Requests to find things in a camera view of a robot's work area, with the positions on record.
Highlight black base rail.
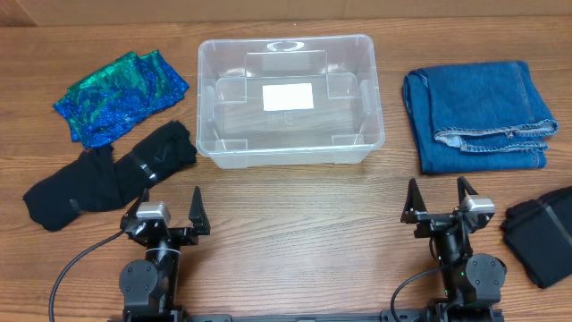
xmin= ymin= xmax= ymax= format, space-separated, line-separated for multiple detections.
xmin=106 ymin=308 xmax=506 ymax=322

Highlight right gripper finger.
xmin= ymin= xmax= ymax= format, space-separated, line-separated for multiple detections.
xmin=400 ymin=178 xmax=427 ymax=223
xmin=457 ymin=176 xmax=478 ymax=210

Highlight black garment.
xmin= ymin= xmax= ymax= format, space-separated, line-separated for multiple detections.
xmin=22 ymin=121 xmax=197 ymax=232
xmin=501 ymin=187 xmax=571 ymax=289

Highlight blue green sequin fabric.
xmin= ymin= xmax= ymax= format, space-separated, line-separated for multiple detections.
xmin=54 ymin=50 xmax=189 ymax=148

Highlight clear plastic storage bin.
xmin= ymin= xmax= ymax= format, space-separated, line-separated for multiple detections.
xmin=196 ymin=34 xmax=385 ymax=169

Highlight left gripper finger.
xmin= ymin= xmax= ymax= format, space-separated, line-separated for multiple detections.
xmin=121 ymin=189 xmax=149 ymax=224
xmin=189 ymin=186 xmax=210 ymax=235

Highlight white label in bin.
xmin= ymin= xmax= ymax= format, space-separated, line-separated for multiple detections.
xmin=263 ymin=83 xmax=314 ymax=112

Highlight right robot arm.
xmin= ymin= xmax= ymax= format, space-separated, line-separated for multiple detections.
xmin=390 ymin=177 xmax=507 ymax=322

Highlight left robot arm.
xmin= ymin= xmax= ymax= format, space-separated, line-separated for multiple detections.
xmin=119 ymin=188 xmax=210 ymax=321

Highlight blue denim jeans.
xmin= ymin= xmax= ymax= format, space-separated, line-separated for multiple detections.
xmin=402 ymin=61 xmax=559 ymax=174

